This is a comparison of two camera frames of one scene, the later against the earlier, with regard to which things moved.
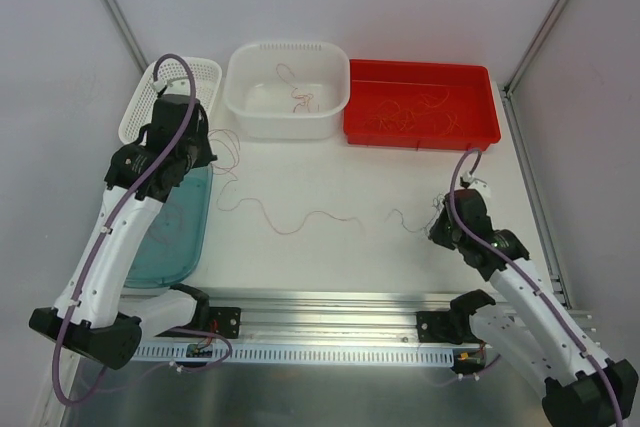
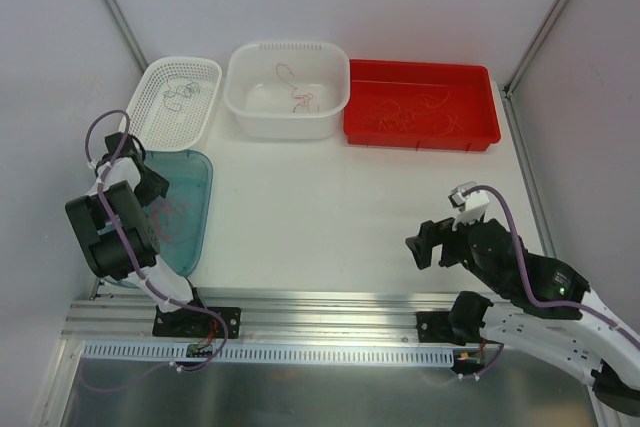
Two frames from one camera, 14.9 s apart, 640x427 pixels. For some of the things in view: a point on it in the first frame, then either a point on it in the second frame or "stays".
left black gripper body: x=201 y=148 -> x=151 y=186
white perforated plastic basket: x=176 y=77 stays
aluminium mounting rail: x=282 y=317 stays
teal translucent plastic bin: x=173 y=245 stays
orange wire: x=393 y=116 stays
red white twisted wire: x=304 y=98 stays
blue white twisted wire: x=438 y=204 -> x=179 y=87
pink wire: x=249 y=199 -> x=173 y=221
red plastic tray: x=420 y=105 stays
